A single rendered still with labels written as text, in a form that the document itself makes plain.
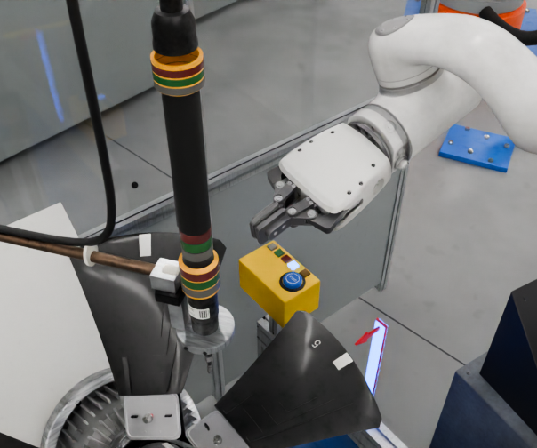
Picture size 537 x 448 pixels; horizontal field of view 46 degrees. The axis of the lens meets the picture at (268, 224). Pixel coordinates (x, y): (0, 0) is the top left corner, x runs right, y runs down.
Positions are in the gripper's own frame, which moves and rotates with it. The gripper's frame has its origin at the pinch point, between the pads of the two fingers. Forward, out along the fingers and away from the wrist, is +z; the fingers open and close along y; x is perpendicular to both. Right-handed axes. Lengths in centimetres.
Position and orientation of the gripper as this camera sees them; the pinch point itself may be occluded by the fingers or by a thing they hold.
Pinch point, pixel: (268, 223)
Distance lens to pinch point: 71.6
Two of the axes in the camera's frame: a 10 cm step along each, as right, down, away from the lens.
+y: -6.4, -6.2, 4.5
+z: -7.6, 5.8, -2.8
